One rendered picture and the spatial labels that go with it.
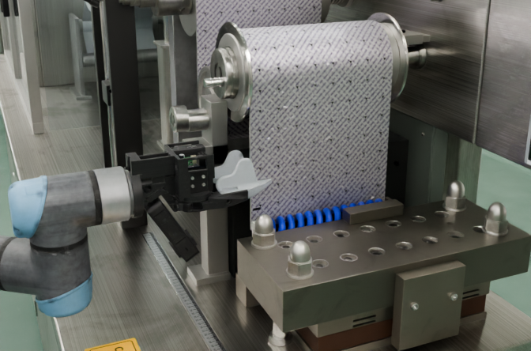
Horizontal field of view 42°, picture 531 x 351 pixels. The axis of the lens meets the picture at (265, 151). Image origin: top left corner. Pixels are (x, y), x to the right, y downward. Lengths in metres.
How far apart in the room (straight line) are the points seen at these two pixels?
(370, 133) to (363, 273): 0.26
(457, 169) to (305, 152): 0.44
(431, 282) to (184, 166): 0.37
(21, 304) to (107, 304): 1.87
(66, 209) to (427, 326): 0.51
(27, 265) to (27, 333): 1.82
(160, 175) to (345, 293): 0.29
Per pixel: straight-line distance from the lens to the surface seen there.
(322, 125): 1.04
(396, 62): 1.09
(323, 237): 1.01
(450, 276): 0.98
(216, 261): 1.15
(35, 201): 0.92
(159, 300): 1.12
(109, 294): 1.15
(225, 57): 1.00
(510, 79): 1.02
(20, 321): 2.87
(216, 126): 1.05
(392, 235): 1.03
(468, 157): 1.41
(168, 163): 0.95
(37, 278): 0.98
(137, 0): 1.22
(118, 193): 0.93
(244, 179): 0.99
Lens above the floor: 1.47
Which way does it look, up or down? 19 degrees down
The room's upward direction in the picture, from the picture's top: straight up
